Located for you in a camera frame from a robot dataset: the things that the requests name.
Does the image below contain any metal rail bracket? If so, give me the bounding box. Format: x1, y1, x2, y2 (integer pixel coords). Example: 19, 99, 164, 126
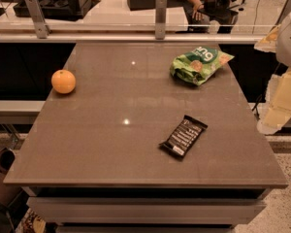
155, 0, 167, 40
24, 0, 50, 39

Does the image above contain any black tray on far table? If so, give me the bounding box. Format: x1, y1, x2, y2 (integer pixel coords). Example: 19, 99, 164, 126
13, 0, 101, 21

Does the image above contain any black cable by table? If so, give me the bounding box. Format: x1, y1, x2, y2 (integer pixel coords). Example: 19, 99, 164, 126
251, 93, 265, 120

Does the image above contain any black chocolate bar wrapper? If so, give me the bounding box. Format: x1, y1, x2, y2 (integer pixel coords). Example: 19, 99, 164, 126
159, 115, 208, 160

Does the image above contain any left metal rail bracket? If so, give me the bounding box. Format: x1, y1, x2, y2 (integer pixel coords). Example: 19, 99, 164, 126
24, 0, 50, 39

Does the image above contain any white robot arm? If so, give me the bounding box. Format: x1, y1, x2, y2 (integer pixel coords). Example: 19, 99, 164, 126
254, 12, 291, 135

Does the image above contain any white drawer front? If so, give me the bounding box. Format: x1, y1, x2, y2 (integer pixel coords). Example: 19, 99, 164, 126
28, 197, 266, 225

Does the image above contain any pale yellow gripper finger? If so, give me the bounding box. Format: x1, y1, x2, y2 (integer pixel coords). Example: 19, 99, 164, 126
254, 25, 279, 52
257, 68, 291, 135

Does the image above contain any green rice chip bag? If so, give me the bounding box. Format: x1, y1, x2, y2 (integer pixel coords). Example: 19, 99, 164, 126
170, 46, 234, 86

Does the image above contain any centre metal rail bracket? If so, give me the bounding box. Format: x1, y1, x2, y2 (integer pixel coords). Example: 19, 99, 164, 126
155, 0, 167, 40

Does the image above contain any brown bin with hole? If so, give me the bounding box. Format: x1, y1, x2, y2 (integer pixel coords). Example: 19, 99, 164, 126
0, 149, 21, 207

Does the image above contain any orange fruit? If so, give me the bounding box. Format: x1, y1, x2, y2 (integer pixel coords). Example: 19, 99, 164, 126
51, 70, 76, 94

